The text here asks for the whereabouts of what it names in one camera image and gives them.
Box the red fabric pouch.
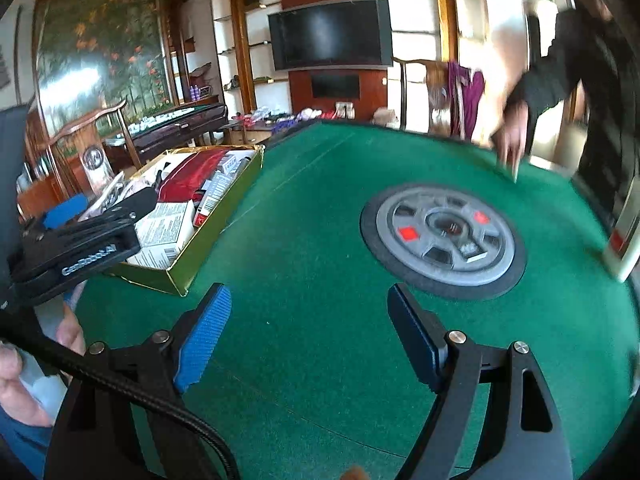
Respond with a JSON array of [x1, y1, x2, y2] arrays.
[[157, 148, 229, 203]]

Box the operator hand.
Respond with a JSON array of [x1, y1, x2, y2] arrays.
[[1, 282, 86, 427]]

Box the gold-edged white tray box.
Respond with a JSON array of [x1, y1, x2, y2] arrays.
[[106, 145, 264, 297]]

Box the round grey table centre console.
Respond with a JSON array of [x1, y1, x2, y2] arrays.
[[359, 182, 527, 301]]

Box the white leaflet box in tray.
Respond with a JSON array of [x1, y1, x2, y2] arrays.
[[127, 200, 195, 270]]

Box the wooden armchair round medallion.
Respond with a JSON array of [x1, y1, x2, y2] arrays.
[[24, 97, 144, 201]]

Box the long white medicine box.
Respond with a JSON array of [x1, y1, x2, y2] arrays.
[[193, 150, 253, 228]]

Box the dark mahjong table white legs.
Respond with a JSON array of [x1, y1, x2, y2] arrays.
[[127, 103, 228, 160]]

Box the low wooden tv cabinet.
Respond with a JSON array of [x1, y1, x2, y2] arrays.
[[219, 109, 321, 148]]

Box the large white bottle red cap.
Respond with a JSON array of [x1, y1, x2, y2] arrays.
[[603, 177, 640, 283]]

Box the wooden chair with magenta cloth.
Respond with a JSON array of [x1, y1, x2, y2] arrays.
[[393, 58, 486, 142]]

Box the person in black jacket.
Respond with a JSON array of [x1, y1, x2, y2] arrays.
[[489, 0, 640, 221]]

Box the black strap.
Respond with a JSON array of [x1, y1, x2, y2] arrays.
[[0, 309, 241, 480]]

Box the floral wall painting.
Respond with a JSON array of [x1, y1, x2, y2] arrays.
[[34, 0, 172, 136]]

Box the black wall television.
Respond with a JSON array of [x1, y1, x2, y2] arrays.
[[268, 0, 393, 70]]

